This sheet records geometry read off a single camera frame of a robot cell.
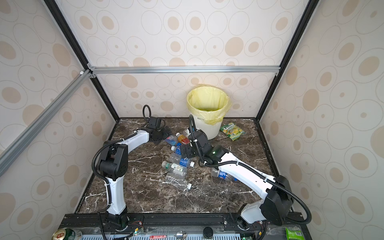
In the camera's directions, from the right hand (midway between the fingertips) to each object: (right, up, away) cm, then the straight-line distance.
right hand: (188, 145), depth 78 cm
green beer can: (-50, -35, -17) cm, 63 cm away
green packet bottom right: (+50, -40, -8) cm, 65 cm away
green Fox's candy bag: (+30, +8, +31) cm, 44 cm away
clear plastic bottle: (-6, -21, +5) cm, 22 cm away
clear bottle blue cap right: (+19, -17, +7) cm, 26 cm away
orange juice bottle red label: (-5, +3, +24) cm, 25 cm away
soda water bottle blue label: (-4, -11, +11) cm, 16 cm away
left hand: (-12, +8, +21) cm, 26 cm away
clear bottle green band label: (-7, -14, +7) cm, 17 cm away
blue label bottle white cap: (-8, -4, +18) cm, 20 cm away
